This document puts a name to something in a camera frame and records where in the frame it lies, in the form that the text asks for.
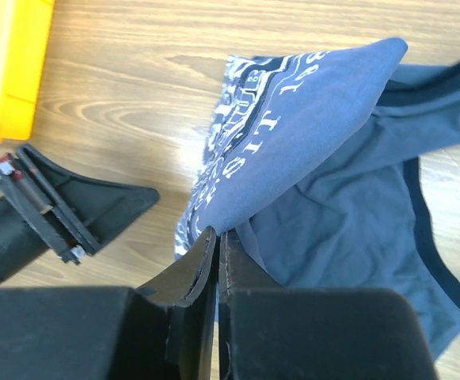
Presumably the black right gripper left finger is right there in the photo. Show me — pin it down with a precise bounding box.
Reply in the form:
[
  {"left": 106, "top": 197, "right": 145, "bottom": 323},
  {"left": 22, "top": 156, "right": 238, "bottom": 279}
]
[{"left": 0, "top": 228, "right": 218, "bottom": 379}]

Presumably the yellow plastic tray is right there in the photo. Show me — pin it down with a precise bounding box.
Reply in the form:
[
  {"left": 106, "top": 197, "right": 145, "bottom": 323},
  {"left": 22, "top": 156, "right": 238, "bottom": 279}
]
[{"left": 0, "top": 0, "right": 55, "bottom": 143}]

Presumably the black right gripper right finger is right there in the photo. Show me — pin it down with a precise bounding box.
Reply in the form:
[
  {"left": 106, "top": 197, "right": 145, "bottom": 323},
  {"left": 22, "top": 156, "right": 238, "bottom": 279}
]
[{"left": 219, "top": 231, "right": 437, "bottom": 379}]

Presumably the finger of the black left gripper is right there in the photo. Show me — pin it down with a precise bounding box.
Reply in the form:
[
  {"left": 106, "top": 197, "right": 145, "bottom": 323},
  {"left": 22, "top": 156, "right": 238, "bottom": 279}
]
[
  {"left": 0, "top": 158, "right": 83, "bottom": 264},
  {"left": 16, "top": 144, "right": 159, "bottom": 253}
]

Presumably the blue-grey tank top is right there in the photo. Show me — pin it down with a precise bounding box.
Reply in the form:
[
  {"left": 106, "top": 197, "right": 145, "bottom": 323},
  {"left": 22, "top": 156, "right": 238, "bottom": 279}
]
[{"left": 174, "top": 37, "right": 460, "bottom": 357}]

